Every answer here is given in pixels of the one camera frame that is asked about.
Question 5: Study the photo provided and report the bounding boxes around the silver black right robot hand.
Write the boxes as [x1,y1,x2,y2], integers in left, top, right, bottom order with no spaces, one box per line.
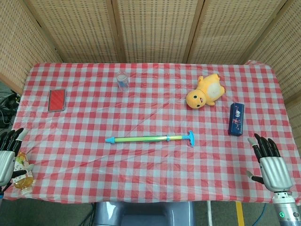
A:
[246,133,293,191]

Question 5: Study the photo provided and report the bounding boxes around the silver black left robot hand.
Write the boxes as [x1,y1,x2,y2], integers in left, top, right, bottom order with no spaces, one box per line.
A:
[0,128,35,187]

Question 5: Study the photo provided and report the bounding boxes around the green blue water squirter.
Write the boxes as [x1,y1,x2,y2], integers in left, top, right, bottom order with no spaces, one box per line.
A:
[105,130,196,148]

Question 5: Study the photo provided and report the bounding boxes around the red white checkered tablecloth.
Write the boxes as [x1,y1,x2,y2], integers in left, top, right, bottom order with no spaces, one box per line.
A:
[4,61,301,204]

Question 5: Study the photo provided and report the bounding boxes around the orange juice bottle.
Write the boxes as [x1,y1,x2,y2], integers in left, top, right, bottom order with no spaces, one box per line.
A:
[13,152,35,195]

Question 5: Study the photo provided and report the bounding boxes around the dark blue printed box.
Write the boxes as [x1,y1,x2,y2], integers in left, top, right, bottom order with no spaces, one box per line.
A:
[228,102,246,137]

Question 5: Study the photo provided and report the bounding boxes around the white table leg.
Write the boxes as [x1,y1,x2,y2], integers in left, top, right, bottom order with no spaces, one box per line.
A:
[206,202,212,226]

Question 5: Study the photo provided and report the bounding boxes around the red card case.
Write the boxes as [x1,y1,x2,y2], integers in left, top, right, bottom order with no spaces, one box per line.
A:
[48,88,66,112]

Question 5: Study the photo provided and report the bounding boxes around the yellow plush toy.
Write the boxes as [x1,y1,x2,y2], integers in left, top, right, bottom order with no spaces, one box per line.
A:
[186,73,226,110]

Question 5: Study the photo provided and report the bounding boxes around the bamboo screen panel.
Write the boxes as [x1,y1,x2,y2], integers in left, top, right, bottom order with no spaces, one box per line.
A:
[239,0,301,124]
[0,0,63,94]
[105,0,206,64]
[23,0,121,64]
[183,0,295,65]

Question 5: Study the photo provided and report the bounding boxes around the grey robot torso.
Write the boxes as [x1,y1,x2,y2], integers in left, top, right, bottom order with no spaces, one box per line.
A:
[94,202,197,226]

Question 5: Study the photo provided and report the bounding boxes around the thin blue floor cable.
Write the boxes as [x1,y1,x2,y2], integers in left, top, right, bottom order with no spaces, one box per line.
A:
[254,203,267,226]

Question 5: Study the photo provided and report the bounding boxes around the black floor cable bundle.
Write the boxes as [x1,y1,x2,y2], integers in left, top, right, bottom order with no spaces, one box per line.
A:
[0,89,21,129]

